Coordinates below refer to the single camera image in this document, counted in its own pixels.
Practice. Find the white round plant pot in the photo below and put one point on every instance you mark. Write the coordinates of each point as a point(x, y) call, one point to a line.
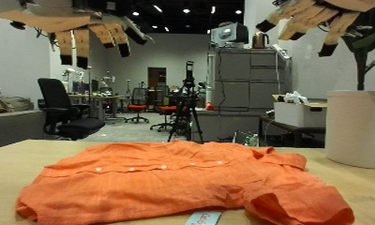
point(358, 131)

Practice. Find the long office desk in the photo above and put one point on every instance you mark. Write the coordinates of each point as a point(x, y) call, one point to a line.
point(100, 97)

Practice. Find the green plastic bottle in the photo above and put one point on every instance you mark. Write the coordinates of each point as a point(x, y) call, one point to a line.
point(254, 140)
point(246, 141)

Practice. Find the red ball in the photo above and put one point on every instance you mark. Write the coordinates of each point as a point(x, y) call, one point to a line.
point(210, 106)

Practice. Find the grey metal cabinet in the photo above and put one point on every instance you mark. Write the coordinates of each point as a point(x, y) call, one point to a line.
point(238, 78)

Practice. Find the orange seat mesh office chair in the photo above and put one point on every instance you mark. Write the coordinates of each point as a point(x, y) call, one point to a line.
point(167, 109)
point(138, 107)

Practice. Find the orange button shirt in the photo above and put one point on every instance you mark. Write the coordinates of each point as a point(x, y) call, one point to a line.
point(154, 187)

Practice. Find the black office chair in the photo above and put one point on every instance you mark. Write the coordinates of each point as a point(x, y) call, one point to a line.
point(54, 97)

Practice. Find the low grey counter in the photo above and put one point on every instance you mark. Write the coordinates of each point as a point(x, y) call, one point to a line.
point(224, 125)

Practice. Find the white crumpled plastic bag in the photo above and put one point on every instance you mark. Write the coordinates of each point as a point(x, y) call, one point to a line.
point(295, 97)

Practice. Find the white storage box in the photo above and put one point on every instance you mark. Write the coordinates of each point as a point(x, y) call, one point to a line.
point(295, 115)

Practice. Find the black camera tripod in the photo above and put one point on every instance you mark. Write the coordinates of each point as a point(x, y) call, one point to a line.
point(188, 84)

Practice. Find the green leafy plant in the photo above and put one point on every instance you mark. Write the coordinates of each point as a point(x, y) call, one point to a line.
point(362, 72)

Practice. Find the white power strip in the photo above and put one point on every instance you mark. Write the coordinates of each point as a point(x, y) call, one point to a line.
point(280, 51)

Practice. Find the brown door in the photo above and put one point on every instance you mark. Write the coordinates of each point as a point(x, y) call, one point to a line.
point(154, 76)

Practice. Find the brown cushion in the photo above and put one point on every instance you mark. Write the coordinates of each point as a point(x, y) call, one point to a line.
point(8, 104)

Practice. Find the grey box device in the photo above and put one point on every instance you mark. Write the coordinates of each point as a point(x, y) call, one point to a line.
point(228, 34)

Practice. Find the black side table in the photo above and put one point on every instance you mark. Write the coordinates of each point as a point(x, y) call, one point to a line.
point(295, 128)

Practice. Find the copper kettle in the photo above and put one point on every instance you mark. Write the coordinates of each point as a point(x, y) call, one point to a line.
point(260, 40)

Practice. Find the strip ceiling light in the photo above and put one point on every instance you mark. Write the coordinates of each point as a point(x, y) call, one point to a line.
point(212, 9)
point(158, 8)

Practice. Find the round ceiling light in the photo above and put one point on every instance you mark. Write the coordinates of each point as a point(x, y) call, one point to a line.
point(238, 12)
point(186, 11)
point(135, 13)

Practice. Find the grey sofa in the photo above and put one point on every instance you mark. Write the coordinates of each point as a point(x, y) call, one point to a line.
point(12, 128)

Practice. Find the white paper clothing tag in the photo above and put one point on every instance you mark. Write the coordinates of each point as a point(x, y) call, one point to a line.
point(202, 218)

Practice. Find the small white background robot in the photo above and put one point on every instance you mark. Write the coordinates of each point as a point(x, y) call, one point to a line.
point(68, 72)

